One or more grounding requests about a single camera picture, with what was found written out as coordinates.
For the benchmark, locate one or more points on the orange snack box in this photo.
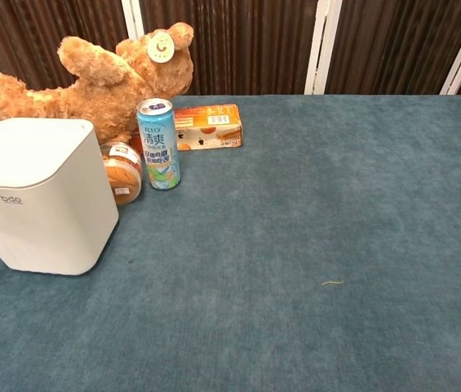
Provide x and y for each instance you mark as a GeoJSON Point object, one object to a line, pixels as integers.
{"type": "Point", "coordinates": [209, 128]}

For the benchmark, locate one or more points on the blue RIO drink can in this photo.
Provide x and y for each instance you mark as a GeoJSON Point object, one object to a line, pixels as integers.
{"type": "Point", "coordinates": [160, 151]}

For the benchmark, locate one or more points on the white plastic trash bin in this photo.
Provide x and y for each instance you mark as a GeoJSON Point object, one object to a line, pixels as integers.
{"type": "Point", "coordinates": [42, 228]}

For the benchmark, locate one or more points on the teal blue table cloth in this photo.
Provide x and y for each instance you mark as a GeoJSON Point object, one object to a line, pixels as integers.
{"type": "Point", "coordinates": [279, 253]}

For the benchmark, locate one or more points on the clear tub of orange snacks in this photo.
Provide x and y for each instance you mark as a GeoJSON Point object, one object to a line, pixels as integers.
{"type": "Point", "coordinates": [122, 173]}

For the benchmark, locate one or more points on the dark brown screen panel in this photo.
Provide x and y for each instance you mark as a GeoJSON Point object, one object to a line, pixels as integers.
{"type": "Point", "coordinates": [30, 36]}
{"type": "Point", "coordinates": [397, 45]}
{"type": "Point", "coordinates": [230, 45]}

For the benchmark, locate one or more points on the round paper hang tag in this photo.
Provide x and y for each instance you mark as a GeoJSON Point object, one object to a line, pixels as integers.
{"type": "Point", "coordinates": [160, 47]}

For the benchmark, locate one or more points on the brown plush teddy bear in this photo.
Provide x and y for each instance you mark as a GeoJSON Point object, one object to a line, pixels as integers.
{"type": "Point", "coordinates": [87, 94]}

